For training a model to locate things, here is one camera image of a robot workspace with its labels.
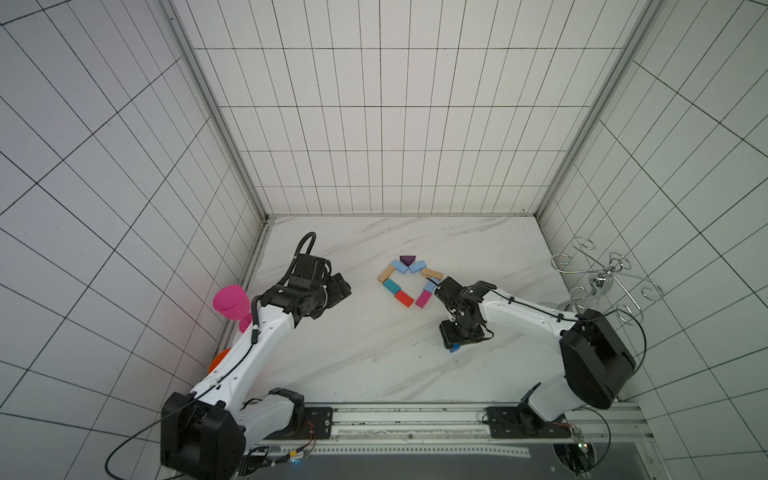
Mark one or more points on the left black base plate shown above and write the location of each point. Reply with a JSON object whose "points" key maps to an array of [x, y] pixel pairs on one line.
{"points": [[307, 423]]}

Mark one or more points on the tan wooden block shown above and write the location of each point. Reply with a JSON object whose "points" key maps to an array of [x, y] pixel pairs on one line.
{"points": [[429, 273], [386, 273]]}

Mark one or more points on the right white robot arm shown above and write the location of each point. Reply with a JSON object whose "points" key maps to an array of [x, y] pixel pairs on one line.
{"points": [[596, 364]]}

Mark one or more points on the purple pentagon block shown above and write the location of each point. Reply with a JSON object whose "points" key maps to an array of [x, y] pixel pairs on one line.
{"points": [[407, 259]]}

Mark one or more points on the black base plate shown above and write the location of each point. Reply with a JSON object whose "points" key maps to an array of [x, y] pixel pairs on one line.
{"points": [[521, 422], [307, 423]]}

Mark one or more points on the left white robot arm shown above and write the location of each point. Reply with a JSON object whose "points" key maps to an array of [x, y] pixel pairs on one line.
{"points": [[205, 434]]}

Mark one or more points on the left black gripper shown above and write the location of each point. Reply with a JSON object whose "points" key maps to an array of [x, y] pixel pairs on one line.
{"points": [[334, 288]]}

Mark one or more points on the red block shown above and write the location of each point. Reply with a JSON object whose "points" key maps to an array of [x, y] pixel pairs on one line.
{"points": [[404, 299]]}

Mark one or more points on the pink plastic goblet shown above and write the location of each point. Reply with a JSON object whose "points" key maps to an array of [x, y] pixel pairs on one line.
{"points": [[233, 303]]}

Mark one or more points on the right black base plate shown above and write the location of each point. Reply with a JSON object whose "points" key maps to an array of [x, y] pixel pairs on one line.
{"points": [[521, 422]]}

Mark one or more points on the orange plastic bowl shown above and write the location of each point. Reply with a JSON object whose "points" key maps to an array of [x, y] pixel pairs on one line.
{"points": [[217, 360]]}

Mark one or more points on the aluminium mounting rail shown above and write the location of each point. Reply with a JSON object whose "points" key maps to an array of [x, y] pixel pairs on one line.
{"points": [[455, 427]]}

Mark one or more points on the magenta block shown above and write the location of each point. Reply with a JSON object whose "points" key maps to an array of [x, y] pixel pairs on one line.
{"points": [[423, 299]]}

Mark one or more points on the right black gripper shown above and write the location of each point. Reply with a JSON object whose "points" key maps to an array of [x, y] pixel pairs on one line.
{"points": [[452, 291]]}

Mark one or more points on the chrome wire cup rack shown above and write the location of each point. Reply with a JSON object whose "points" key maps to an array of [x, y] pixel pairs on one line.
{"points": [[601, 278]]}

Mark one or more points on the light blue block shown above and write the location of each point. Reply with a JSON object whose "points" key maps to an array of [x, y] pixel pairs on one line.
{"points": [[417, 266], [429, 287], [399, 266]]}

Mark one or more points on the teal block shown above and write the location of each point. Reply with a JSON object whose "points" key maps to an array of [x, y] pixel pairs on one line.
{"points": [[392, 286]]}

